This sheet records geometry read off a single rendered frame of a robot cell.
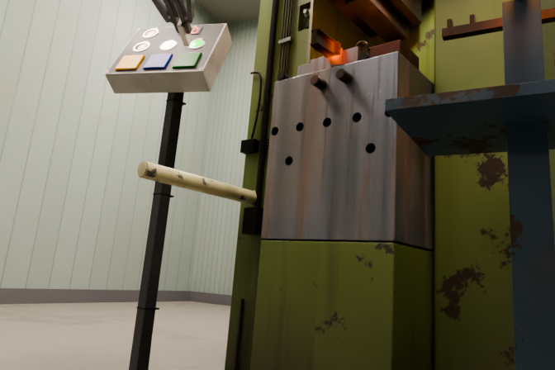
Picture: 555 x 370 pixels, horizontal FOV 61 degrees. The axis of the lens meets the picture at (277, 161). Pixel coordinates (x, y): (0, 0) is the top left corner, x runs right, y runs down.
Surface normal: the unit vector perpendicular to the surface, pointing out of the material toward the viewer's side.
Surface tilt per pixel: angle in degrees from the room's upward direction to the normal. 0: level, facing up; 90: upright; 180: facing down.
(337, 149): 90
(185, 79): 150
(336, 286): 90
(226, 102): 90
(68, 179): 90
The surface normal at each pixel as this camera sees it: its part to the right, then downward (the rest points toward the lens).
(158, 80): -0.18, 0.72
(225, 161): -0.43, -0.25
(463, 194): -0.63, -0.23
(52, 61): 0.90, -0.04
